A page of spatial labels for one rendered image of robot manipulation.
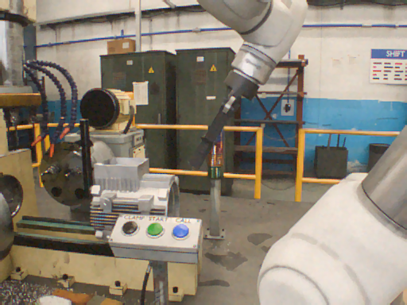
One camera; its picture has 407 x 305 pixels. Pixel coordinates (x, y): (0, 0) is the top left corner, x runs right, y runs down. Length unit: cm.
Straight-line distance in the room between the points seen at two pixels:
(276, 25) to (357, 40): 520
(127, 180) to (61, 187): 47
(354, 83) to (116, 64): 398
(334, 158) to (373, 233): 489
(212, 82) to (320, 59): 249
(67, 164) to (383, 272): 102
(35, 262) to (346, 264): 84
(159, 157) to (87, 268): 327
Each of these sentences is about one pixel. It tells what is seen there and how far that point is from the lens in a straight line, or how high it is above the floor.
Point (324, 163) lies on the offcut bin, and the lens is 524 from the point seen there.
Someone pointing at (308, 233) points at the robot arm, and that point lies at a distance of 39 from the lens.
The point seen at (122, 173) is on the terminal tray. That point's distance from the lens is 77.
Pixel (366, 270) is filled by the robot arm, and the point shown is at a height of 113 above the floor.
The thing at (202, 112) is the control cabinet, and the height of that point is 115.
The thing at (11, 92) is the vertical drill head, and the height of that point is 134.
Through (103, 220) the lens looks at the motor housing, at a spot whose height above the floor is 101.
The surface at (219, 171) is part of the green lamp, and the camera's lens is 105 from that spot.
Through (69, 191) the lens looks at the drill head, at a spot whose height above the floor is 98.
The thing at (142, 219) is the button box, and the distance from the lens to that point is 60.
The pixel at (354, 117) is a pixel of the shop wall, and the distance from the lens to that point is 572.
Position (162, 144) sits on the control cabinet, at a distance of 403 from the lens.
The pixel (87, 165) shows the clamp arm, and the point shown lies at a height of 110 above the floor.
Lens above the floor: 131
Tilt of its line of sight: 10 degrees down
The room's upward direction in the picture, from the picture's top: straight up
